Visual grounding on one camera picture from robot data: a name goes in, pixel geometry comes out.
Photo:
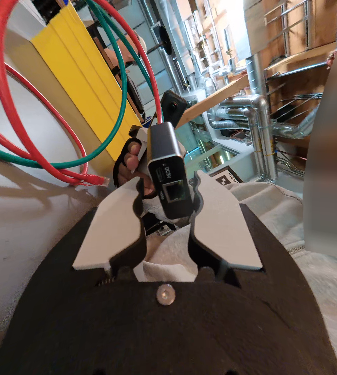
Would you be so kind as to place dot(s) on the black round disc on rod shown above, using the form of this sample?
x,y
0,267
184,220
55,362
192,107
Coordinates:
x,y
166,39

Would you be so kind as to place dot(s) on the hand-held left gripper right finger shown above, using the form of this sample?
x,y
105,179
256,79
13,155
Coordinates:
x,y
227,231

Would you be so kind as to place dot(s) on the black and white marker sign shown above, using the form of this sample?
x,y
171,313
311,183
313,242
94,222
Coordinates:
x,y
222,179

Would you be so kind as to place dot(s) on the yellow plastic bin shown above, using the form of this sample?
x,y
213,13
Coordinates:
x,y
77,73

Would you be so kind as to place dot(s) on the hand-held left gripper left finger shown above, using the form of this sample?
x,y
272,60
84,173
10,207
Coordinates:
x,y
107,231

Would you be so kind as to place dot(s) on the person's right hand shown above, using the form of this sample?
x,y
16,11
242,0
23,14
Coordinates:
x,y
133,159

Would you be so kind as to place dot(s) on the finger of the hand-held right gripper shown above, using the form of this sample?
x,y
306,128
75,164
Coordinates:
x,y
142,134

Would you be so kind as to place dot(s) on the silver ventilation duct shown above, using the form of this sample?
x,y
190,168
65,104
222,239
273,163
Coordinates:
x,y
262,140

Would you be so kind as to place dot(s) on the wooden ceiling beam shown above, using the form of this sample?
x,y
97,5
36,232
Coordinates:
x,y
215,98

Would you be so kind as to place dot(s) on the black two-port adapter box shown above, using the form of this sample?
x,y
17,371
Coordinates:
x,y
168,164

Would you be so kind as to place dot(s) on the person's grey hoodie torso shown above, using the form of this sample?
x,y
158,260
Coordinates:
x,y
273,211

